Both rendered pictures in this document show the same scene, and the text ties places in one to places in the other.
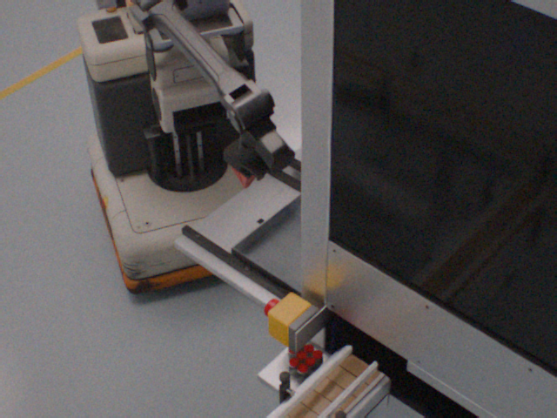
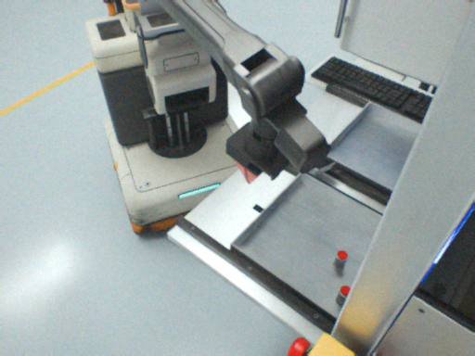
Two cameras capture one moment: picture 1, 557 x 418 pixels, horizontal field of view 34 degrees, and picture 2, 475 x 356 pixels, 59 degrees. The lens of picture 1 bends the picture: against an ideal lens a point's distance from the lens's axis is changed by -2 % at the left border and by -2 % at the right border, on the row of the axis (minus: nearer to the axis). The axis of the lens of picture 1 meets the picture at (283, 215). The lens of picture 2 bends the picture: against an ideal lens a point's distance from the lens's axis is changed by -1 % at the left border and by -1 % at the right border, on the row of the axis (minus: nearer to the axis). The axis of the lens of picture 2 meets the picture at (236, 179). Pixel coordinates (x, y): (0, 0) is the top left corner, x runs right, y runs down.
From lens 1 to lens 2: 1.24 m
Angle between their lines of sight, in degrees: 5
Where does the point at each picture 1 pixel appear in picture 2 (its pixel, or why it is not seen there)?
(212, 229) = (207, 218)
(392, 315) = not seen: outside the picture
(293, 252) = (295, 244)
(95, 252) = (111, 200)
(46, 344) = (72, 276)
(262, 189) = not seen: hidden behind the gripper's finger
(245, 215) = (240, 201)
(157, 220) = (155, 181)
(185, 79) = (174, 68)
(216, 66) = (219, 25)
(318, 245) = (388, 295)
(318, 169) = (442, 197)
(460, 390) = not seen: outside the picture
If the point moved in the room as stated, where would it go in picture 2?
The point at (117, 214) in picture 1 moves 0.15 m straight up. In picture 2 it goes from (124, 176) to (118, 152)
